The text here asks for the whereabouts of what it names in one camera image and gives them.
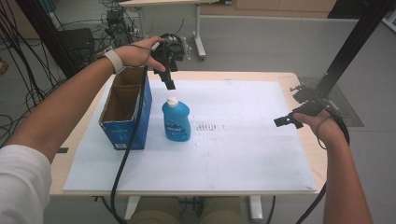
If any person's left leg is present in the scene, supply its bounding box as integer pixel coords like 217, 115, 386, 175
129, 196, 181, 224

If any blue bottle with white cap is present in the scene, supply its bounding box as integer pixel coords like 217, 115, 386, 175
161, 95, 191, 143

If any white table leg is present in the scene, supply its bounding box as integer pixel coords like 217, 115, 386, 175
247, 195, 264, 224
124, 195, 142, 220

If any computer equipment on floor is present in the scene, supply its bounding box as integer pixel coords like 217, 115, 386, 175
105, 7, 140, 49

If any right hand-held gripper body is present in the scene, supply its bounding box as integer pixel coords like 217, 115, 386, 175
290, 85, 332, 117

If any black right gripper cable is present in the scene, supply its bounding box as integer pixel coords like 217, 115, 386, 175
294, 104, 351, 224

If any dark wrist cord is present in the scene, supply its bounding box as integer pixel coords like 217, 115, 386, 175
315, 115, 333, 151

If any person's right hand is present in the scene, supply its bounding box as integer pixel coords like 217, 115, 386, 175
292, 111, 346, 148

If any blue cardboard box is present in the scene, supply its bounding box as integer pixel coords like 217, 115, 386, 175
98, 65, 153, 151

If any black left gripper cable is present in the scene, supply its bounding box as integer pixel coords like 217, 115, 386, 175
109, 64, 149, 224

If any white foam board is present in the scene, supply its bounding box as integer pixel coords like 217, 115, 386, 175
63, 78, 318, 193

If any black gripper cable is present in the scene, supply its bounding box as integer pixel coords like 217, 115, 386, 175
294, 104, 351, 224
109, 64, 149, 224

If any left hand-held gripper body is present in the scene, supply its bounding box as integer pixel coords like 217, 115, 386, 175
149, 33, 187, 73

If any white wristband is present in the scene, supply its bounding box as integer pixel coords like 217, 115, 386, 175
104, 48, 126, 75

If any white shirt sleeve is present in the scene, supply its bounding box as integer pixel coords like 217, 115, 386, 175
0, 144, 52, 224

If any grey floor mat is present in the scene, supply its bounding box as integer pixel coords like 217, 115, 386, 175
298, 76, 365, 128

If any person's left hand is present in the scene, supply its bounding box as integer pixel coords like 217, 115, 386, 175
113, 35, 167, 73

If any black metal stand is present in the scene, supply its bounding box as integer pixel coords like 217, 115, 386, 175
316, 0, 396, 95

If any black box on floor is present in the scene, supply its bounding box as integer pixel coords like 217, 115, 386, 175
57, 27, 96, 68

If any bundle of black floor cables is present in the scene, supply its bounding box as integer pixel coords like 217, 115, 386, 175
0, 6, 64, 147

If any black pole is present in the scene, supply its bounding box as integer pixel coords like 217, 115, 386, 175
15, 0, 78, 79

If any white-legged background desk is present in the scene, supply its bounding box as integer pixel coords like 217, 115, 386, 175
118, 0, 233, 61

